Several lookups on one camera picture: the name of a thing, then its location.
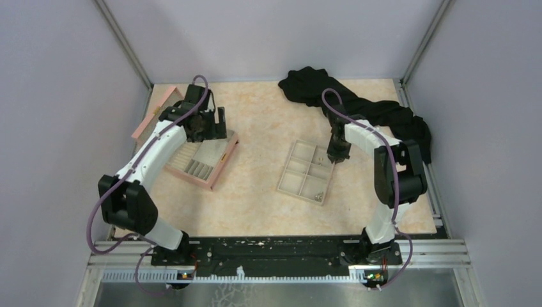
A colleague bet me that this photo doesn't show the white slotted cable duct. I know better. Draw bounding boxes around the white slotted cable duct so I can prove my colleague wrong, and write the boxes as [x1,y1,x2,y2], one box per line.
[101,267,368,284]

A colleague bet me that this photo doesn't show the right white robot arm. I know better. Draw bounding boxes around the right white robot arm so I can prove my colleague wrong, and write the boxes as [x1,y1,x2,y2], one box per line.
[327,114,428,264]

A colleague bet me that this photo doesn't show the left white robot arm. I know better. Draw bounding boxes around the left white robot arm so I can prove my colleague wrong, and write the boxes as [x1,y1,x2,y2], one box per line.
[95,84,227,265]

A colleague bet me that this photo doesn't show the beige divided tray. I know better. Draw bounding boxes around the beige divided tray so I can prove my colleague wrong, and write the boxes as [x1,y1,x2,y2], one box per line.
[277,139,334,206]

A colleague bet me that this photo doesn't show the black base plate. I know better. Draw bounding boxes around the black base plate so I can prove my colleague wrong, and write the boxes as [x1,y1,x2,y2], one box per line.
[151,235,403,278]

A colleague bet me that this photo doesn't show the black cloth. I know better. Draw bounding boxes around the black cloth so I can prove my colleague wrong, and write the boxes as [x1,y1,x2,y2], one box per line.
[278,67,432,164]

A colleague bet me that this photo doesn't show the pink jewelry box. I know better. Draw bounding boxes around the pink jewelry box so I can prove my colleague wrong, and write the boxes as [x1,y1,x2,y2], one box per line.
[132,86,239,191]

